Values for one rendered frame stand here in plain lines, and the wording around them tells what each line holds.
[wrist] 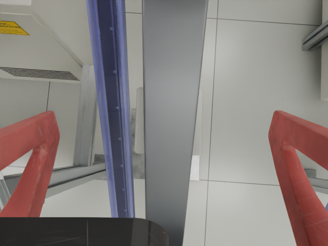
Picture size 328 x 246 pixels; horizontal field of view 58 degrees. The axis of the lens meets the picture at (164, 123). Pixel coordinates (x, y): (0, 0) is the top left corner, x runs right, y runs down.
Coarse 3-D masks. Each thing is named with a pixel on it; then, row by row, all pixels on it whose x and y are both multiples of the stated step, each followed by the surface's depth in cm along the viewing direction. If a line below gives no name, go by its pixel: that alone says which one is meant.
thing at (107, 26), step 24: (96, 0) 11; (120, 0) 11; (96, 24) 12; (120, 24) 12; (96, 48) 12; (120, 48) 12; (96, 72) 13; (120, 72) 13; (120, 96) 14; (120, 120) 14; (120, 144) 15; (120, 168) 16; (120, 192) 17; (120, 216) 19
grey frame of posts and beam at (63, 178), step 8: (56, 168) 61; (64, 168) 63; (72, 168) 64; (80, 168) 67; (88, 168) 74; (96, 168) 83; (104, 168) 100; (8, 176) 42; (16, 176) 43; (56, 176) 52; (64, 176) 56; (72, 176) 61; (80, 176) 71; (88, 176) 75; (96, 176) 84; (56, 184) 54; (64, 184) 57; (72, 184) 62; (80, 184) 68; (48, 192) 49; (56, 192) 53
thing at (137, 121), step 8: (200, 96) 26; (136, 104) 26; (200, 104) 26; (136, 112) 26; (200, 112) 26; (136, 120) 26; (200, 120) 26; (136, 128) 26; (200, 128) 26; (136, 136) 26; (200, 136) 26; (136, 144) 26; (200, 144) 26; (136, 152) 26; (200, 152) 26; (136, 160) 105; (192, 160) 105; (136, 168) 105; (192, 168) 105; (136, 176) 104; (144, 176) 104; (192, 176) 104
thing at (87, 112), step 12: (84, 72) 76; (84, 84) 76; (84, 96) 76; (96, 96) 77; (84, 108) 76; (96, 108) 78; (84, 120) 76; (96, 120) 79; (84, 132) 76; (84, 144) 74; (84, 156) 74; (96, 156) 105; (12, 180) 36; (12, 192) 36
